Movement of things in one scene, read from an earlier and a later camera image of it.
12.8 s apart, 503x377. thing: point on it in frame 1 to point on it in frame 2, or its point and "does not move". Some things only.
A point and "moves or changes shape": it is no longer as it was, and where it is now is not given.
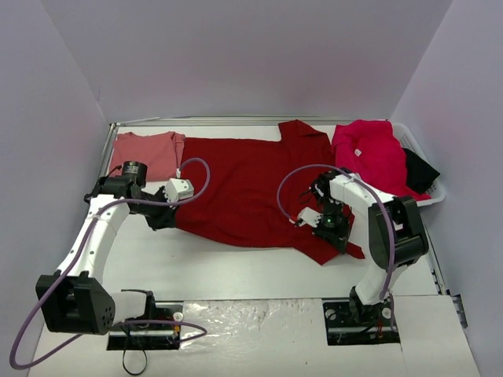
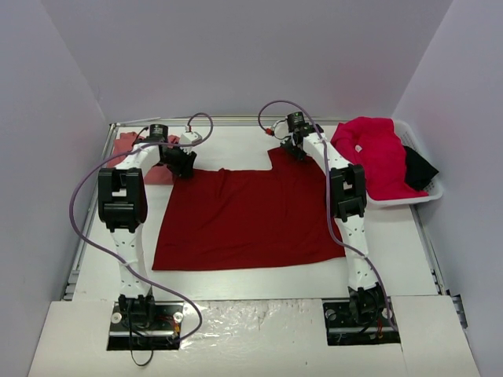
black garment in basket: [420, 175] does not move
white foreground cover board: [275, 338] does not move
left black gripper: [158, 214] to [182, 163]
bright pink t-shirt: [370, 151] does not move
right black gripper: [335, 232] to [295, 148]
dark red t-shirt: [248, 193] moves or changes shape
